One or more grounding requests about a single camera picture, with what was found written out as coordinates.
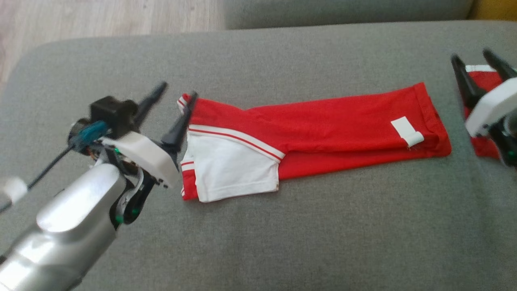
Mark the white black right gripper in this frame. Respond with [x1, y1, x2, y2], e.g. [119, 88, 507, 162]
[451, 48, 517, 166]

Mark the black cable blue plug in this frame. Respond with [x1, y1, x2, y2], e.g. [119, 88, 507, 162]
[0, 120, 109, 213]

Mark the yellow cushion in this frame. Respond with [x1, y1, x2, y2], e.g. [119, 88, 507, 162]
[469, 0, 517, 21]

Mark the large grey sofa seat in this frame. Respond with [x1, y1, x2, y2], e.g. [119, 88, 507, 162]
[0, 20, 517, 291]

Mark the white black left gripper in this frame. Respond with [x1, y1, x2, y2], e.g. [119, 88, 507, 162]
[103, 82, 198, 225]

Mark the red shorts white trim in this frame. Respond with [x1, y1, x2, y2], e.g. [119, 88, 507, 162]
[464, 65, 505, 160]

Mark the grey sofa cushion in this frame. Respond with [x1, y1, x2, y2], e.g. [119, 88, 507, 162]
[223, 0, 474, 30]

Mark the red white basketball jersey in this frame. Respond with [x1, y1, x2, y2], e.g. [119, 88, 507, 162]
[177, 82, 452, 202]

